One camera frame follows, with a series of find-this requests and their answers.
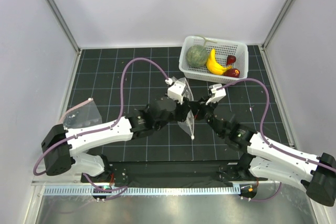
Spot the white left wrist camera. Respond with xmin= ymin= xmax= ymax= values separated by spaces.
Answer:
xmin=167 ymin=77 xmax=189 ymax=104

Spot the red apple at back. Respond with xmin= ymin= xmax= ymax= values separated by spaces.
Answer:
xmin=226 ymin=55 xmax=236 ymax=66

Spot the pile of spare zip bags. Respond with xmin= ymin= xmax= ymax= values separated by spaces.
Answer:
xmin=57 ymin=98 xmax=102 ymax=129

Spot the clear polka dot zip bag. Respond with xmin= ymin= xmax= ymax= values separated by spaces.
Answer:
xmin=178 ymin=78 xmax=195 ymax=141

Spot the yellow banana bunch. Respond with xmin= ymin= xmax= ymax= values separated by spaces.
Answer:
xmin=206 ymin=49 xmax=228 ymax=76

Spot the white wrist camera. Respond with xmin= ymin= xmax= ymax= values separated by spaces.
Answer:
xmin=167 ymin=77 xmax=189 ymax=104
xmin=206 ymin=83 xmax=226 ymax=105

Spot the white perforated plastic basket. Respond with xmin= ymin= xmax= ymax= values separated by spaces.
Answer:
xmin=179 ymin=35 xmax=249 ymax=84

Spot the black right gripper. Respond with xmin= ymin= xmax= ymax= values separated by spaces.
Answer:
xmin=188 ymin=95 xmax=225 ymax=137

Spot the white slotted cable duct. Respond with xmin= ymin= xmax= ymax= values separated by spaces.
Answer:
xmin=43 ymin=184 xmax=240 ymax=196

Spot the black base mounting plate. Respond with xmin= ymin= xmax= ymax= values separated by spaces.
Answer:
xmin=90 ymin=161 xmax=257 ymax=188

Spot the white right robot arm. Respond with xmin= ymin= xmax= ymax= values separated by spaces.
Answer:
xmin=191 ymin=99 xmax=335 ymax=207

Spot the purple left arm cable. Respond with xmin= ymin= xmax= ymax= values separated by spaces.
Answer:
xmin=33 ymin=57 xmax=171 ymax=201

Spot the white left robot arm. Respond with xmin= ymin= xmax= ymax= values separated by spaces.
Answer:
xmin=38 ymin=97 xmax=191 ymax=182

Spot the red apple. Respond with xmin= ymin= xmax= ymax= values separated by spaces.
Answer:
xmin=224 ymin=68 xmax=240 ymax=78
xmin=226 ymin=55 xmax=236 ymax=66

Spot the green netted melon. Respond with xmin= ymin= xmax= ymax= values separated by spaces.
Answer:
xmin=186 ymin=45 xmax=208 ymax=67

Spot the black grid cutting mat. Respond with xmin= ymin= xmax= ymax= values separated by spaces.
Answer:
xmin=68 ymin=46 xmax=293 ymax=162

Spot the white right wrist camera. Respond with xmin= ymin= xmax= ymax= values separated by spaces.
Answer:
xmin=206 ymin=83 xmax=226 ymax=105

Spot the red apple near front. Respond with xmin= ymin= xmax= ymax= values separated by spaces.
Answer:
xmin=224 ymin=68 xmax=240 ymax=78

